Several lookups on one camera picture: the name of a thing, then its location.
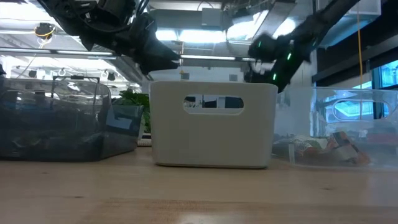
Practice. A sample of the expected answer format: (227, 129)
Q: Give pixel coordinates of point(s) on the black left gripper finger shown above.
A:
(158, 67)
(164, 51)

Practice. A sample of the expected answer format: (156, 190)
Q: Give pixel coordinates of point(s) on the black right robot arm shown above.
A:
(289, 68)

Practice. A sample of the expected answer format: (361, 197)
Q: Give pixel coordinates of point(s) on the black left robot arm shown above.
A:
(93, 21)

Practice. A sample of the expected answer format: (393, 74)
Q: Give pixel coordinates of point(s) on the green white granola bar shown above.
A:
(301, 146)

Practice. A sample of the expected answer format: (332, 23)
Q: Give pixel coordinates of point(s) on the orange white granola bar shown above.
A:
(345, 149)

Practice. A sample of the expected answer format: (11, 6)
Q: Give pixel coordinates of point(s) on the green potted plant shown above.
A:
(133, 98)

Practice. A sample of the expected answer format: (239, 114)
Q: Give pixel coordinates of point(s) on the clear plastic bin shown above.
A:
(311, 109)

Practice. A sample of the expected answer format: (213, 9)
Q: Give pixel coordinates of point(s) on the ceiling light strip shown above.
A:
(62, 52)

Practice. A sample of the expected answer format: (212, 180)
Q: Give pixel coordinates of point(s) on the white plastic bin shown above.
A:
(211, 140)

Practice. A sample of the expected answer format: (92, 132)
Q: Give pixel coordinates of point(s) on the grey translucent plastic bin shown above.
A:
(62, 124)

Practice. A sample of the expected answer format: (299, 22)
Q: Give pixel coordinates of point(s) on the clear ceiling duct box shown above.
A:
(357, 18)

